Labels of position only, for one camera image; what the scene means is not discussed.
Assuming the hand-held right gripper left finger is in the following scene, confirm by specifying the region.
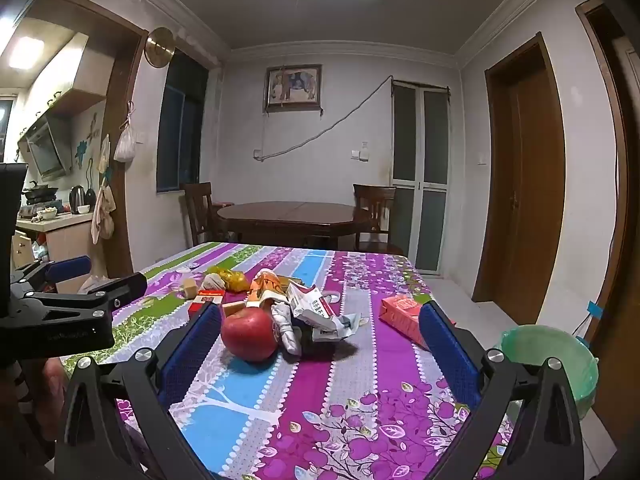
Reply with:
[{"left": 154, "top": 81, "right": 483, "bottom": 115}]
[{"left": 55, "top": 301, "right": 223, "bottom": 480}]

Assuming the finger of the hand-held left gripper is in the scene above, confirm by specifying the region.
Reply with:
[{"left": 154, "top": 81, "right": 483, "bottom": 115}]
[
  {"left": 11, "top": 255, "right": 92, "bottom": 295},
  {"left": 30, "top": 272, "right": 147, "bottom": 321}
]

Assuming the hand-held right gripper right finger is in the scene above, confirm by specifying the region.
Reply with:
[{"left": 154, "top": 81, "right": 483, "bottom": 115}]
[{"left": 417, "top": 301, "right": 586, "bottom": 480}]

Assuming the pink carton box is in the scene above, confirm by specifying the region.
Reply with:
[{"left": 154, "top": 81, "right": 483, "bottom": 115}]
[{"left": 379, "top": 294, "right": 456, "bottom": 351}]

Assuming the yellow plastic bag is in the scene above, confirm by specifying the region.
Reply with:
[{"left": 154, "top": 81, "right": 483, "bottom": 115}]
[{"left": 206, "top": 266, "right": 251, "bottom": 293}]

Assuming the orange snack wrapper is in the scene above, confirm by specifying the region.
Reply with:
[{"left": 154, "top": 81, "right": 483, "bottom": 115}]
[{"left": 247, "top": 268, "right": 296, "bottom": 311}]

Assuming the green plastic basin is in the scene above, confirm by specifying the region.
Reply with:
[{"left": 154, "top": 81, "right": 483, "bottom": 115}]
[{"left": 492, "top": 325, "right": 599, "bottom": 421}]

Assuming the translucent plastic bag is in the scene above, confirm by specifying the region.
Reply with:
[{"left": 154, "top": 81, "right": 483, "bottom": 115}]
[{"left": 77, "top": 274, "right": 123, "bottom": 295}]

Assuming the kitchen counter cabinet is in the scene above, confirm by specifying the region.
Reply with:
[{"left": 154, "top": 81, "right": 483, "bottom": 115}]
[{"left": 11, "top": 210, "right": 108, "bottom": 293}]

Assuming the red cigarette pack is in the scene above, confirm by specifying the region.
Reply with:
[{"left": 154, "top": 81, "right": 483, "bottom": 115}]
[{"left": 189, "top": 289, "right": 223, "bottom": 318}]

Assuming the red apple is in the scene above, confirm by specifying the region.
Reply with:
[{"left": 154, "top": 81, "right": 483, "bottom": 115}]
[{"left": 221, "top": 307, "right": 281, "bottom": 362}]

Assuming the hanging beige cloth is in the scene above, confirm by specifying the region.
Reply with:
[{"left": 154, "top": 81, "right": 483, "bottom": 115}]
[{"left": 91, "top": 182, "right": 117, "bottom": 245}]

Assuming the dark wooden chair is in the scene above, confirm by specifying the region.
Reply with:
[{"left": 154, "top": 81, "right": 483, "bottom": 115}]
[
  {"left": 181, "top": 182, "right": 236, "bottom": 248},
  {"left": 352, "top": 184, "right": 403, "bottom": 256}
]

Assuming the striped floral tablecloth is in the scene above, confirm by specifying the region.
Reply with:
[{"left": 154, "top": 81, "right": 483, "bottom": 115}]
[{"left": 57, "top": 241, "right": 516, "bottom": 480}]

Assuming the steel range hood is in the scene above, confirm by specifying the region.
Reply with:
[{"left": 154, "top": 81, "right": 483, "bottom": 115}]
[{"left": 17, "top": 112, "right": 71, "bottom": 181}]

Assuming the crumpled white paper carton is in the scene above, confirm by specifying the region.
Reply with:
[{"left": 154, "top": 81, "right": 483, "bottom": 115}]
[{"left": 287, "top": 282, "right": 362, "bottom": 343}]

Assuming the hanging white plastic bag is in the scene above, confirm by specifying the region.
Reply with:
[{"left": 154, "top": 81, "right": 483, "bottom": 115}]
[{"left": 113, "top": 101, "right": 137, "bottom": 163}]

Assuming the dark window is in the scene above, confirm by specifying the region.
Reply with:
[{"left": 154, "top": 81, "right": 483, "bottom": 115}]
[{"left": 156, "top": 52, "right": 209, "bottom": 194}]

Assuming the round dark wooden table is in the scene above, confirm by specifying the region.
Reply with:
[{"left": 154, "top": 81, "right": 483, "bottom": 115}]
[{"left": 216, "top": 201, "right": 373, "bottom": 251}]

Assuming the brown wooden door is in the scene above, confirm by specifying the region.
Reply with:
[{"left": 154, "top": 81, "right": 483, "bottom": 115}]
[{"left": 472, "top": 32, "right": 566, "bottom": 326}]

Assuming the upper kitchen cabinet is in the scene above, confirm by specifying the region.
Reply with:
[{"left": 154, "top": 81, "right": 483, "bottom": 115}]
[{"left": 50, "top": 32, "right": 118, "bottom": 116}]

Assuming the frosted glass double door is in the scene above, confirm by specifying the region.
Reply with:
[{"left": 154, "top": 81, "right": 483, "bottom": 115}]
[{"left": 391, "top": 80, "right": 450, "bottom": 276}]

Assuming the gold wall clock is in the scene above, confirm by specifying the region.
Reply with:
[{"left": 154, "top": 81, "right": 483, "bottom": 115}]
[{"left": 144, "top": 26, "right": 176, "bottom": 67}]

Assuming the wooden door frame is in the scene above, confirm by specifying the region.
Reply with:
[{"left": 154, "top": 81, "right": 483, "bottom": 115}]
[{"left": 575, "top": 0, "right": 640, "bottom": 391}]

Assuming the wall cable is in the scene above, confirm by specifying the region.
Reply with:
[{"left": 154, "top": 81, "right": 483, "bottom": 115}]
[{"left": 254, "top": 75, "right": 393, "bottom": 162}]

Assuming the framed wall picture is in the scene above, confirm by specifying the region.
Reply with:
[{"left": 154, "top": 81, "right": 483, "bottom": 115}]
[{"left": 263, "top": 64, "right": 322, "bottom": 111}]

